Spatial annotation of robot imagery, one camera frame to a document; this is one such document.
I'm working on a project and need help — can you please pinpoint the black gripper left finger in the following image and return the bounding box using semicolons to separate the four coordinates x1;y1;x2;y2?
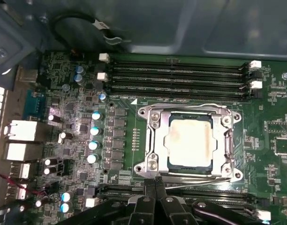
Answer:
70;179;158;225

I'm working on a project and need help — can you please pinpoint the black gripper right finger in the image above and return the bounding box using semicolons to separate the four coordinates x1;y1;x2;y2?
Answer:
155;177;269;225

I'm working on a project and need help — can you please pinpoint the metal locking lever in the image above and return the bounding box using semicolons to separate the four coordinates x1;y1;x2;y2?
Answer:
150;102;233;115
162;174;232;190

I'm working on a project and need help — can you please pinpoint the silver CPU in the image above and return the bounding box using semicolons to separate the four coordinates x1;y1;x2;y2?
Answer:
166;112;216;175

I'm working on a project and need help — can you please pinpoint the metal socket cover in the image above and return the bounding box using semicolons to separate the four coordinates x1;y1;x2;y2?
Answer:
147;105;233;179

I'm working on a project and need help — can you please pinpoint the CPU socket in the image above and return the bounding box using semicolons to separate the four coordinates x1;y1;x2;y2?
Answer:
133;103;244;182

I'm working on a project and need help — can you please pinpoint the green motherboard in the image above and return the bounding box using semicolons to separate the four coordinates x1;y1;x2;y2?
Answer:
7;50;287;225

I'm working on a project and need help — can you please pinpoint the square black chip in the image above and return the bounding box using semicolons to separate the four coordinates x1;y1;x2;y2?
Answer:
274;137;287;156

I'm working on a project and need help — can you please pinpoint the silver port block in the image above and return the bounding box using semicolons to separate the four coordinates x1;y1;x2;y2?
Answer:
6;142;40;162
4;119;42;143

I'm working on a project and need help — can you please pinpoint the blue serial port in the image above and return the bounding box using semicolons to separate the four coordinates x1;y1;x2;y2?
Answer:
25;90;47;118

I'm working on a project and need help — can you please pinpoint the black PC case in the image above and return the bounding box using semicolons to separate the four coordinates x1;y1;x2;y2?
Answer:
0;0;287;221

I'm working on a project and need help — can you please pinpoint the red black twisted wire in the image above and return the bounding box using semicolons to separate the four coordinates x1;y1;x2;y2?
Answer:
0;168;53;196

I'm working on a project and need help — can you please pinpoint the black cable grey plug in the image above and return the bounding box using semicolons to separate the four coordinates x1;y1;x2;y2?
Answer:
49;13;111;47

